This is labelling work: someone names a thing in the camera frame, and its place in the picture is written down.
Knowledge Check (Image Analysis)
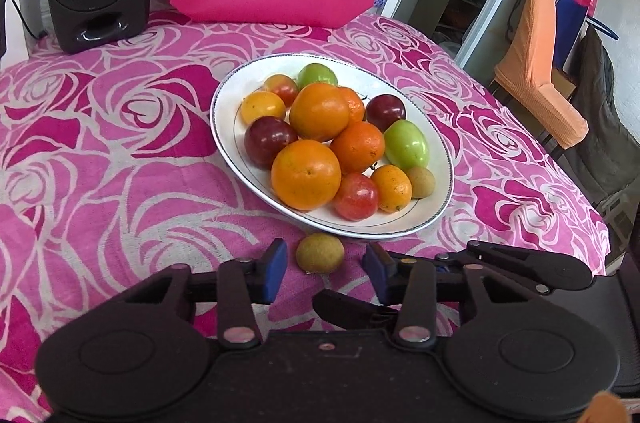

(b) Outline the orange cloth covered chair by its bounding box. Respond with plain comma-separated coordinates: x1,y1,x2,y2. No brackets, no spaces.
494,0,590,150

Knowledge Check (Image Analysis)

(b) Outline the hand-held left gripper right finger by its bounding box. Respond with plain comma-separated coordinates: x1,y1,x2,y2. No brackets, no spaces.
362,243,546,350

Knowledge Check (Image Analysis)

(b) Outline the green jujube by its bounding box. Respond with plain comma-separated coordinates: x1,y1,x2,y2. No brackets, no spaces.
383,119,431,171
297,63,338,90

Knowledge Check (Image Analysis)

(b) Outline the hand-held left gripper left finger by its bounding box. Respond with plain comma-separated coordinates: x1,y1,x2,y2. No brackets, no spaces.
107,239,288,349

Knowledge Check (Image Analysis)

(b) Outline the white plate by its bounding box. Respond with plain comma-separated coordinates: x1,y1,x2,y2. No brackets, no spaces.
210,53,455,240

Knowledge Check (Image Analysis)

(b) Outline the pink rose pattern tablecloth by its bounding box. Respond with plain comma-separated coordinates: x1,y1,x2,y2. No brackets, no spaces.
0,10,612,423

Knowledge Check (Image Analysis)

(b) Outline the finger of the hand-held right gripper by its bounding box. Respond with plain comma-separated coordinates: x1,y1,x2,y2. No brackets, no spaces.
435,242,593,294
312,288,400,331

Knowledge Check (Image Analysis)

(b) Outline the dark hanging garment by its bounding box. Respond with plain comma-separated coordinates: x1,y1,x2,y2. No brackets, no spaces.
570,25,640,216

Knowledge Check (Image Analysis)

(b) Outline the tangerine with leafy stem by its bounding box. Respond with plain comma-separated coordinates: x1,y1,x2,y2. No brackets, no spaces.
339,86,368,124

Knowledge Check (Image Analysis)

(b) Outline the small green-brown kiwi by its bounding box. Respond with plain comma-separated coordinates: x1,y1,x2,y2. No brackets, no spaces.
296,233,346,275
404,166,437,200

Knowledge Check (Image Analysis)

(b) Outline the blue shopping bag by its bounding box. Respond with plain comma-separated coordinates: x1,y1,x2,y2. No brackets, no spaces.
552,0,588,71

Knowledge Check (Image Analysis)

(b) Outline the small red tomato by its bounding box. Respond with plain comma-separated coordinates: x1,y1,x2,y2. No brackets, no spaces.
263,74,300,106
332,173,380,222

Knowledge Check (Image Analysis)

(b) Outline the person's right hand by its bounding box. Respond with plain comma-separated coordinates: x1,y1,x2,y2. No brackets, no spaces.
580,392,628,423

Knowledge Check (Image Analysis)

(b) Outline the yellow kumquat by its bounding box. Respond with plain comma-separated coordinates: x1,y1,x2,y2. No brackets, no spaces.
240,92,287,126
370,165,413,214

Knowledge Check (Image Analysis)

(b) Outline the dark red passion fruit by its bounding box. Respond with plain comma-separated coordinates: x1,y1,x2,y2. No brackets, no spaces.
365,94,407,134
244,116,299,170

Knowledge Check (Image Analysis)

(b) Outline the orange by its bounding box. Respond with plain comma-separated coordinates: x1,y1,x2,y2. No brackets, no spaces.
270,139,342,211
289,83,351,142

